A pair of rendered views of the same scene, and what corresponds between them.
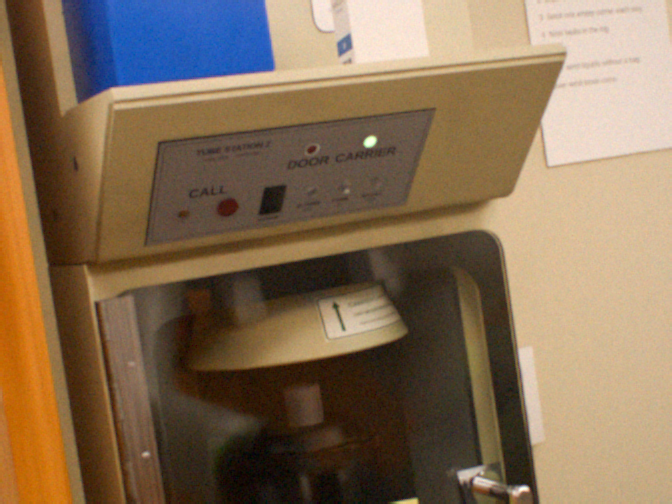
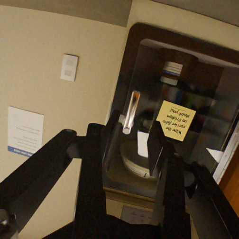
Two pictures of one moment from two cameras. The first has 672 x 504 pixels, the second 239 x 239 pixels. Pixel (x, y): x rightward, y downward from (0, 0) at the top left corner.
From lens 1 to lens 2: 73 cm
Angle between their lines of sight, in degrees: 32
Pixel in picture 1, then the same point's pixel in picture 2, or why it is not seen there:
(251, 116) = not seen: outside the picture
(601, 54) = (25, 132)
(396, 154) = not seen: hidden behind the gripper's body
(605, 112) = (26, 120)
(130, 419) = not seen: hidden behind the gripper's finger
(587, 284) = (41, 85)
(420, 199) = (118, 205)
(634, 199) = (23, 99)
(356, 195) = (137, 216)
